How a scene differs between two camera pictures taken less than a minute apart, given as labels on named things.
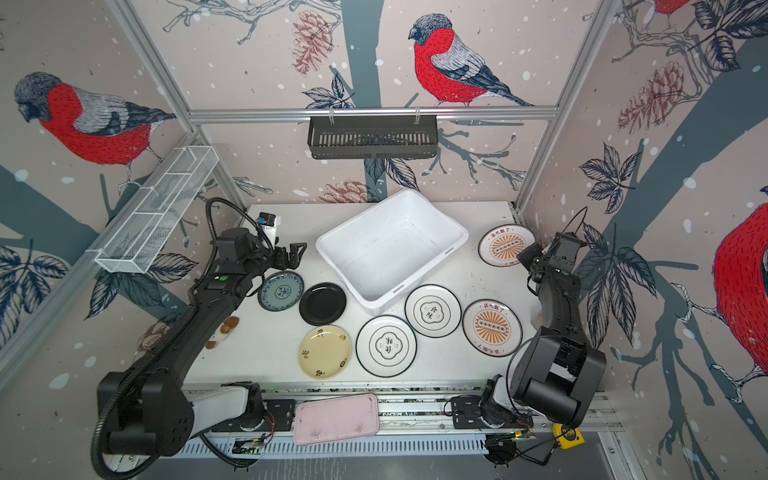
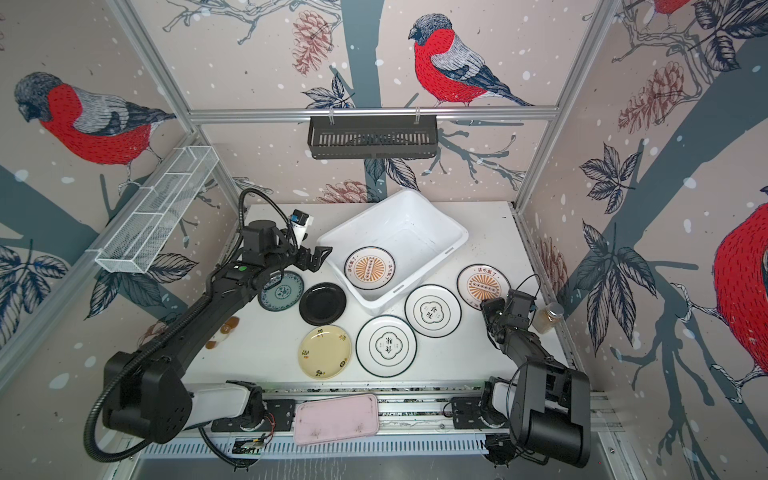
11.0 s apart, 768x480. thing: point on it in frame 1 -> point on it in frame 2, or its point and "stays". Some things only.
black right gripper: (528, 257) -> (490, 305)
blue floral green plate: (280, 291) stays
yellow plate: (324, 351) stays
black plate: (322, 303) stays
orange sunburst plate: (499, 245) -> (369, 267)
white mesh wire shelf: (157, 209) stays
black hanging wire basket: (372, 137) stays
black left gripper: (282, 262) -> (305, 263)
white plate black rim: (433, 310) stays
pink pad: (332, 419) stays
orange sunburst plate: (492, 327) -> (479, 282)
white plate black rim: (386, 346) stays
